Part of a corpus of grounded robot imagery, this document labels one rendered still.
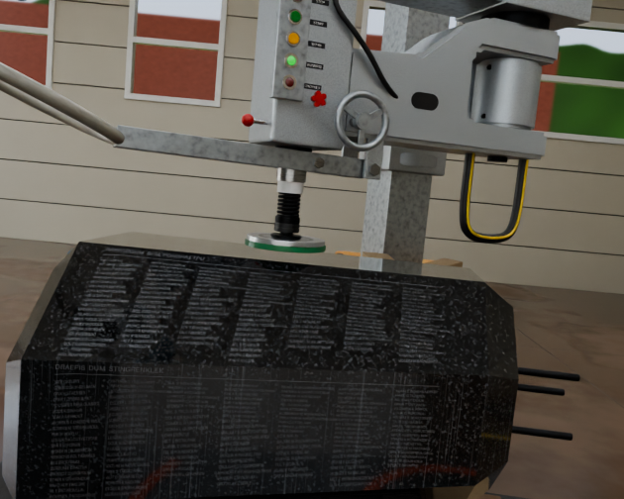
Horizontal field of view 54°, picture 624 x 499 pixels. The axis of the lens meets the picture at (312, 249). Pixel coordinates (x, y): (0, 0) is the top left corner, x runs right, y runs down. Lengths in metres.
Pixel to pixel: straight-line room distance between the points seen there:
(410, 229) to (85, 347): 1.40
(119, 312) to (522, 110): 1.24
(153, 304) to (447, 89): 0.96
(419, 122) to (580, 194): 6.84
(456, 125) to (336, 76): 0.38
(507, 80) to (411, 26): 0.69
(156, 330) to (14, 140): 7.26
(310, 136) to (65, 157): 6.97
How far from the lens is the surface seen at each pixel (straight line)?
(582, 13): 2.04
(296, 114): 1.55
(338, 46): 1.61
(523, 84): 1.92
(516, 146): 1.89
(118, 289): 1.61
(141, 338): 1.51
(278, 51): 1.53
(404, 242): 2.46
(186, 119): 7.98
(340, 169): 1.64
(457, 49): 1.79
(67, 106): 1.35
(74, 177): 8.35
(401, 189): 2.43
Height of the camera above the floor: 1.09
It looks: 6 degrees down
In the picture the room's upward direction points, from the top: 5 degrees clockwise
